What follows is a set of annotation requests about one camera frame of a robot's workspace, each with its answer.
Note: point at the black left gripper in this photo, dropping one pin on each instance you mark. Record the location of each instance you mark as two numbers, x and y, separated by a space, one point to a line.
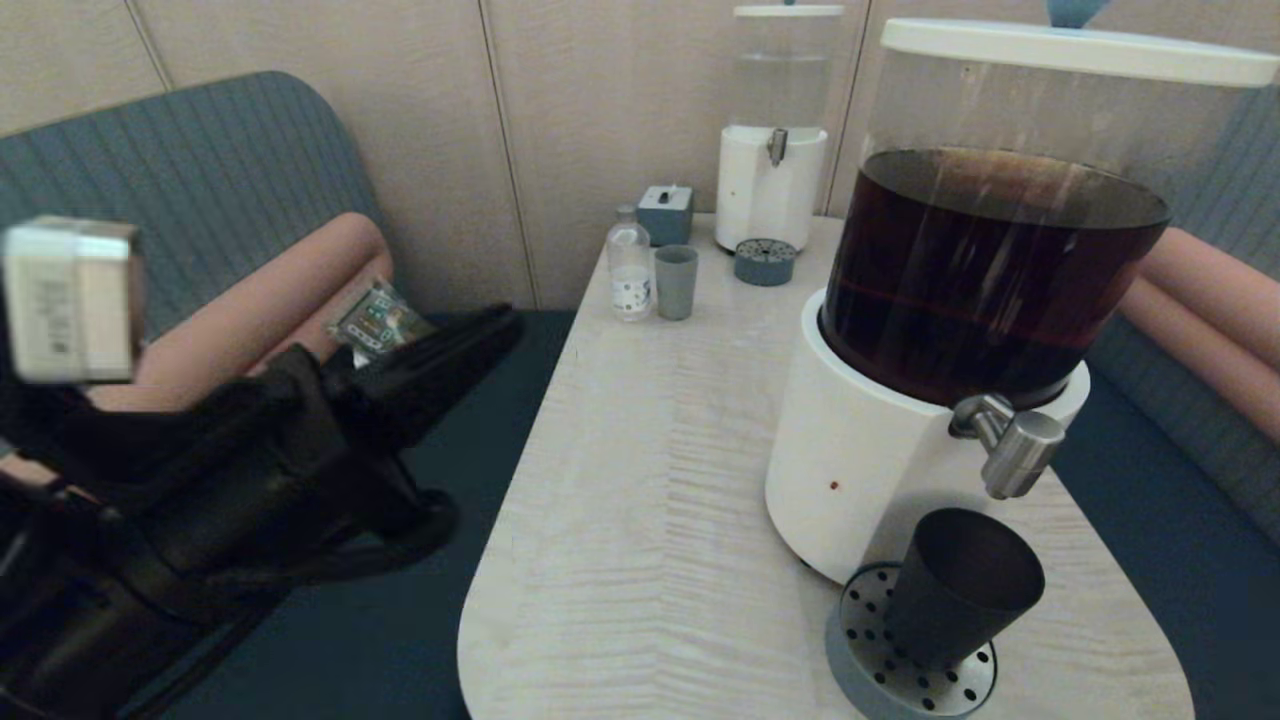
260 470

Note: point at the large dark tea dispenser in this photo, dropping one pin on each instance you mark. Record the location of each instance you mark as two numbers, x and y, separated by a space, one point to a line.
870 450

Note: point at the black plastic cup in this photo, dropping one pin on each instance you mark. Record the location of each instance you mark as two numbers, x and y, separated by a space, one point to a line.
960 590

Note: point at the large silver dispenser tap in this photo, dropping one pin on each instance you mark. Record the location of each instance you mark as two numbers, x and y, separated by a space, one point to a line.
1018 452

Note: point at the grey plastic cup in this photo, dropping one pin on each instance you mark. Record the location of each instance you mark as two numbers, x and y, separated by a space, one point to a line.
677 286

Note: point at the green snack packet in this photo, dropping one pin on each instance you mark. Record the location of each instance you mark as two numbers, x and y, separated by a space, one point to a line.
378 320

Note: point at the pink bolster cushion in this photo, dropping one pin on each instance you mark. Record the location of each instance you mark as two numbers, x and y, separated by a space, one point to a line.
335 318
1200 360
280 290
1220 290

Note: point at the clear plastic bottle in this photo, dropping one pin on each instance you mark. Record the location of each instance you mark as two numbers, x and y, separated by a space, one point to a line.
630 268

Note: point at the grey tissue box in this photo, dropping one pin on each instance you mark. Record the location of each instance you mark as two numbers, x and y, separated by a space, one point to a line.
665 220

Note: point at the small grey drip tray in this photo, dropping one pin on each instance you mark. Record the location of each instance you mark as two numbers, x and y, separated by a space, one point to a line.
765 265

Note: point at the small clear water dispenser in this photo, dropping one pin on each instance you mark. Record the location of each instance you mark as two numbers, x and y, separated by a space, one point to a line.
765 200

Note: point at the small silver dispenser tap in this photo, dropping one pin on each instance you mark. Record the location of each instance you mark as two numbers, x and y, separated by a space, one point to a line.
776 146

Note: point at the large grey perforated drip tray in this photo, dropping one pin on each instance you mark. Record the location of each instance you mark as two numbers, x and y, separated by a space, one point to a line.
865 670

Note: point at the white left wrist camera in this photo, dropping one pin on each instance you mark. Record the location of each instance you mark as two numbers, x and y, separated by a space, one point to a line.
70 300

